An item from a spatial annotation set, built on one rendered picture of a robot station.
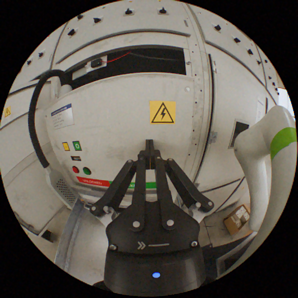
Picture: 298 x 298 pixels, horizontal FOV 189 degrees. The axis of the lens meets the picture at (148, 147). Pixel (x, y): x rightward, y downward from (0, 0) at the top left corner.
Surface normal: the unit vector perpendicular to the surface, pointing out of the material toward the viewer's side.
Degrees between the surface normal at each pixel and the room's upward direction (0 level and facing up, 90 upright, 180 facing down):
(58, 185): 90
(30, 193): 90
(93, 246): 0
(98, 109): 90
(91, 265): 0
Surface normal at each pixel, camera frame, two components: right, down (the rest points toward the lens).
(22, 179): 0.93, 0.14
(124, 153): 0.00, 0.45
